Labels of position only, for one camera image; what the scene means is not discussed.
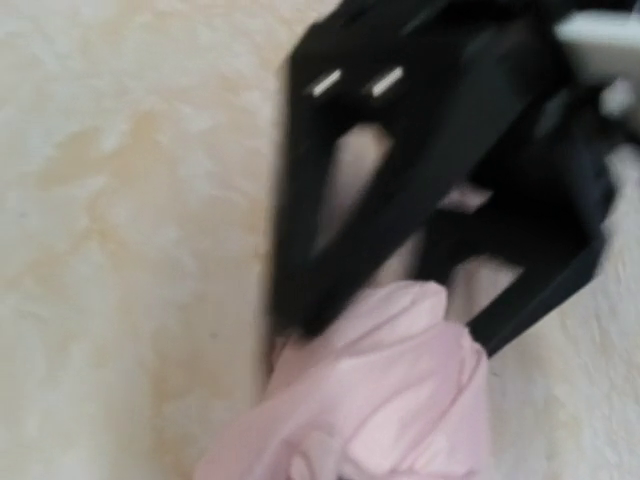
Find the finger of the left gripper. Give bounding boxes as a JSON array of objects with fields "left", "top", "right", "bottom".
[
  {"left": 415, "top": 87, "right": 615, "bottom": 356},
  {"left": 269, "top": 1, "right": 550, "bottom": 336}
]

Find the pink folding umbrella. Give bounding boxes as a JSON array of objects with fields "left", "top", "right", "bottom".
[{"left": 192, "top": 124, "right": 494, "bottom": 480}]

